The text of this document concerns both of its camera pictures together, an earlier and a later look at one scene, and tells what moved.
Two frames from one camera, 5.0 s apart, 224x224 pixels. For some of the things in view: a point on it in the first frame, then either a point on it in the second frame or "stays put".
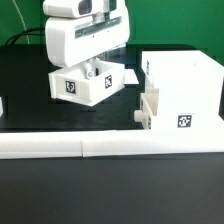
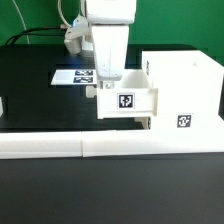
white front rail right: [98, 143] stays put
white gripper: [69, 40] -> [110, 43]
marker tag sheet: [130, 77] -> [74, 77]
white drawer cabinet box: [189, 83] stays put
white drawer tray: [71, 83] -> [132, 98]
